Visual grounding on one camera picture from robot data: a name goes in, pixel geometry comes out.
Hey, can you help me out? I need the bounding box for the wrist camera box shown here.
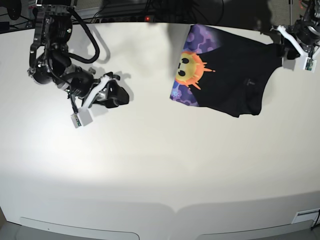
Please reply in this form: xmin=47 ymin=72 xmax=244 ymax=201
xmin=70 ymin=109 xmax=93 ymax=129
xmin=296 ymin=56 xmax=317 ymax=73

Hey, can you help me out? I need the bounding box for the black cable at corner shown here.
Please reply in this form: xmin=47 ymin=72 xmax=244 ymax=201
xmin=310 ymin=209 xmax=320 ymax=231

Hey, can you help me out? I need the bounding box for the black power strip red light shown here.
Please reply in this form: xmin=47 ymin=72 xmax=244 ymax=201
xmin=90 ymin=15 xmax=154 ymax=24

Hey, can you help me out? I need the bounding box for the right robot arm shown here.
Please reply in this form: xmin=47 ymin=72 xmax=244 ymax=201
xmin=27 ymin=0 xmax=130 ymax=114

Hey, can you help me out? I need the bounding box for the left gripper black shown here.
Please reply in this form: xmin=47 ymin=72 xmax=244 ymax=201
xmin=270 ymin=19 xmax=320 ymax=60

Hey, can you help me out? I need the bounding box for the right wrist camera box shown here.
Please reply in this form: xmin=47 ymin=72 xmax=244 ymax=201
xmin=70 ymin=109 xmax=93 ymax=129

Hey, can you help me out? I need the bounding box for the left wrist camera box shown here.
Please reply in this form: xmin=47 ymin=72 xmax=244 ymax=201
xmin=296 ymin=56 xmax=317 ymax=73

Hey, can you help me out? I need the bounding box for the black T-shirt with print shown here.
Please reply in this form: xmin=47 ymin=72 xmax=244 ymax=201
xmin=170 ymin=24 xmax=284 ymax=118

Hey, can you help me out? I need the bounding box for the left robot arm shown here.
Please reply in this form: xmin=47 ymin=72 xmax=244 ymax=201
xmin=271 ymin=0 xmax=320 ymax=60

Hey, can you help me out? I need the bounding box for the white label plate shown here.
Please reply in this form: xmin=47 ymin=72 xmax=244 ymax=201
xmin=291 ymin=208 xmax=320 ymax=224

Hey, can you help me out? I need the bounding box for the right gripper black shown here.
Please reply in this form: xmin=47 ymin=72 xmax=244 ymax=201
xmin=58 ymin=64 xmax=130 ymax=110

